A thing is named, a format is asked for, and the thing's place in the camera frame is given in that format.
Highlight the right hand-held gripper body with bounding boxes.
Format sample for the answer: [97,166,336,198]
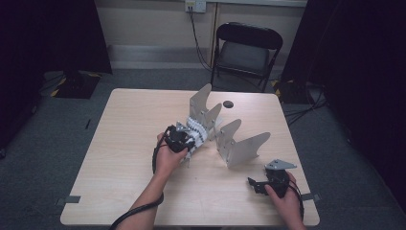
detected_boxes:
[263,158,297,196]

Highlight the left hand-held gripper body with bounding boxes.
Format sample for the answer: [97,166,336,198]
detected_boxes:
[164,122,195,153]

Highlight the white patterned cloth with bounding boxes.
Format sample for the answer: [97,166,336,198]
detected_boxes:
[176,116,209,167]

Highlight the grey metal expandable rack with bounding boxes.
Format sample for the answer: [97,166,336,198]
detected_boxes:
[189,83,272,169]

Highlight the person's left hand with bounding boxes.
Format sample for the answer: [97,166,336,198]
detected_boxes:
[154,132,190,175]

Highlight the person's right hand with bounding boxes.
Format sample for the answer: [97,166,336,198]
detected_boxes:
[264,171,303,219]

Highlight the black folding chair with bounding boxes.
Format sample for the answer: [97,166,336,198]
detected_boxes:
[210,21,284,94]

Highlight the black stand base yellow tape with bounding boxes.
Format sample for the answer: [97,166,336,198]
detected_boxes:
[50,70,102,100]

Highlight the black curtain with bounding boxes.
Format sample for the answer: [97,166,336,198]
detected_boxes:
[0,0,113,151]
[281,0,406,202]

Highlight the right hand-held gripper cable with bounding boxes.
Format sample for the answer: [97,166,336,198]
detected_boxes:
[286,177,305,219]

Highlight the hand-held gripper cable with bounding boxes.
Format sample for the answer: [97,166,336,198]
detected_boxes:
[109,125,171,230]
[286,177,305,219]

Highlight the black floor cables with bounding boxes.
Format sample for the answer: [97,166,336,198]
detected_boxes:
[282,81,328,127]

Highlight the left hand-held gripper cable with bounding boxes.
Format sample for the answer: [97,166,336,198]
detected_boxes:
[109,125,171,230]

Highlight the black wall socket cable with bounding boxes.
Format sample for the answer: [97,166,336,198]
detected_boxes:
[189,6,214,72]

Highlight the beige wall conduit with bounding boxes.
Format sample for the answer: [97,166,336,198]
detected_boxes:
[209,2,221,66]

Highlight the white wall socket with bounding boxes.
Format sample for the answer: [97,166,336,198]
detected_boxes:
[185,0,208,13]

